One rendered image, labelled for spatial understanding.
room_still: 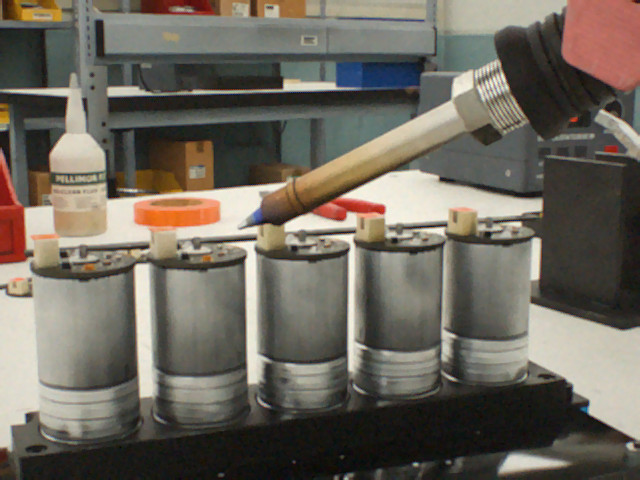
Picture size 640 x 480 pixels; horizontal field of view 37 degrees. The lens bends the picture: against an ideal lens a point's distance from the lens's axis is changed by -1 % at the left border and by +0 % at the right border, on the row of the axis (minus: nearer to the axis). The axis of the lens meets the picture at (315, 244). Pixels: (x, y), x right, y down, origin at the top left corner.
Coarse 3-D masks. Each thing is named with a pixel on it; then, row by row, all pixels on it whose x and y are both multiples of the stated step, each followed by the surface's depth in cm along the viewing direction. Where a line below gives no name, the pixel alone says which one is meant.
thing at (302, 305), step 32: (256, 256) 25; (256, 288) 25; (288, 288) 24; (320, 288) 24; (256, 320) 25; (288, 320) 24; (320, 320) 24; (256, 352) 26; (288, 352) 25; (320, 352) 25; (256, 384) 26; (288, 384) 25; (320, 384) 25
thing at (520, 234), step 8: (480, 224) 28; (496, 224) 28; (504, 224) 28; (448, 232) 27; (480, 232) 26; (488, 232) 26; (512, 232) 27; (520, 232) 27; (528, 232) 27; (464, 240) 26; (472, 240) 26; (480, 240) 26; (488, 240) 26; (496, 240) 26; (504, 240) 26; (512, 240) 26; (520, 240) 26
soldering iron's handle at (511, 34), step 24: (552, 24) 19; (504, 48) 19; (528, 48) 19; (552, 48) 18; (504, 72) 19; (528, 72) 18; (552, 72) 18; (576, 72) 18; (528, 96) 19; (552, 96) 19; (576, 96) 19; (600, 96) 19; (528, 120) 19; (552, 120) 19
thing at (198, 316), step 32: (160, 288) 23; (192, 288) 23; (224, 288) 23; (160, 320) 24; (192, 320) 23; (224, 320) 24; (160, 352) 24; (192, 352) 23; (224, 352) 24; (160, 384) 24; (192, 384) 24; (224, 384) 24; (160, 416) 24; (192, 416) 24; (224, 416) 24
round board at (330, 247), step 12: (288, 240) 26; (324, 240) 26; (336, 240) 26; (264, 252) 24; (276, 252) 24; (288, 252) 24; (300, 252) 24; (324, 252) 24; (336, 252) 24; (348, 252) 25
